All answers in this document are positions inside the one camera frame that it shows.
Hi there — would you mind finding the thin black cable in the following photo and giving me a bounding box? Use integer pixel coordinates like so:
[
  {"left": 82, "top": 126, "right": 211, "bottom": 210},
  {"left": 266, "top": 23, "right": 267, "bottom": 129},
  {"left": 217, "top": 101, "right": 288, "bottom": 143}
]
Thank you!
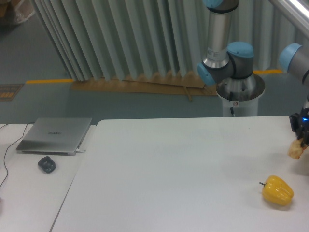
[{"left": 0, "top": 121, "right": 36, "bottom": 189}]

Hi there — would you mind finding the brown cardboard sheet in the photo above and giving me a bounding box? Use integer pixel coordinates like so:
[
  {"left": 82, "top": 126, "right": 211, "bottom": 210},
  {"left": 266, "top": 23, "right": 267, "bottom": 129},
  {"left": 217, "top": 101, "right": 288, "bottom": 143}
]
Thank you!
[{"left": 70, "top": 71, "right": 217, "bottom": 101}]

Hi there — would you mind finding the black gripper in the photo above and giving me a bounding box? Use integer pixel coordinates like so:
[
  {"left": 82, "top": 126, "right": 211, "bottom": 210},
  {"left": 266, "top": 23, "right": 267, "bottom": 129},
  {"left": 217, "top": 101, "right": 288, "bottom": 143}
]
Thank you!
[{"left": 289, "top": 108, "right": 309, "bottom": 148}]

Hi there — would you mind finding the silver closed laptop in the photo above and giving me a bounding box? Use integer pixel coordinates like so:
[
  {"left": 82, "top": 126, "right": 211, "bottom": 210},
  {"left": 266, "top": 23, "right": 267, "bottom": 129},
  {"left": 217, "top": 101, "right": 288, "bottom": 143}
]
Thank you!
[{"left": 16, "top": 117, "right": 92, "bottom": 155}]

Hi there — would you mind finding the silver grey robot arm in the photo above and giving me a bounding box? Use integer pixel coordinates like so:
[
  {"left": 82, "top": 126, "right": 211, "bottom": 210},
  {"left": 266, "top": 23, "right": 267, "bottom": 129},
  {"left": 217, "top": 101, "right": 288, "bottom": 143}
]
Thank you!
[{"left": 197, "top": 0, "right": 309, "bottom": 86}]

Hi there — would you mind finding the white cylindrical robot pedestal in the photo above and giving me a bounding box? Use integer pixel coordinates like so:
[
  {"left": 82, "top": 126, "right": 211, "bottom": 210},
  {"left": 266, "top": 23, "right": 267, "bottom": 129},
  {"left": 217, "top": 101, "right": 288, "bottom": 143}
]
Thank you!
[{"left": 216, "top": 74, "right": 265, "bottom": 117}]

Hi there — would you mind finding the toasted bread piece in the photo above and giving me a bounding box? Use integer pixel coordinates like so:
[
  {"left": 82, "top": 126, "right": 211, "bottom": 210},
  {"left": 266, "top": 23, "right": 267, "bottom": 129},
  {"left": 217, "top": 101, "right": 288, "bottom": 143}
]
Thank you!
[{"left": 288, "top": 139, "right": 308, "bottom": 159}]

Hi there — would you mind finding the yellow bell pepper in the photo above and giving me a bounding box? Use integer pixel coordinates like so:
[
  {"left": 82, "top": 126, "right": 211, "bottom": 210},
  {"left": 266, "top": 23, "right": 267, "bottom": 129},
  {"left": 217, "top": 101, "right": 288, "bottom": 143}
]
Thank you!
[{"left": 259, "top": 175, "right": 294, "bottom": 206}]

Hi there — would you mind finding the dark grey earbuds case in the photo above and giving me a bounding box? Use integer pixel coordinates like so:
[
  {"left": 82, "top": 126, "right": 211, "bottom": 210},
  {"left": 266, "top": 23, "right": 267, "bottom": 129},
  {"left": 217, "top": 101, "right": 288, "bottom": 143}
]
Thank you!
[{"left": 38, "top": 156, "right": 56, "bottom": 174}]

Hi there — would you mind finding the pale green pleated curtain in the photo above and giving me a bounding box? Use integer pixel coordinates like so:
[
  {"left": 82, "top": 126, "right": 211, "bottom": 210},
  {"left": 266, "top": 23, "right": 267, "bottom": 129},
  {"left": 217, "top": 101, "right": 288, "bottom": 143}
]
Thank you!
[{"left": 32, "top": 0, "right": 309, "bottom": 81}]

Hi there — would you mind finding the aluminium frame bar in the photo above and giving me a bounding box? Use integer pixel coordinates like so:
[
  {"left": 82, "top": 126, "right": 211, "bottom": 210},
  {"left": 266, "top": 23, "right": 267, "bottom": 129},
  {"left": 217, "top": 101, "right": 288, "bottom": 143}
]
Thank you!
[{"left": 269, "top": 0, "right": 309, "bottom": 39}]

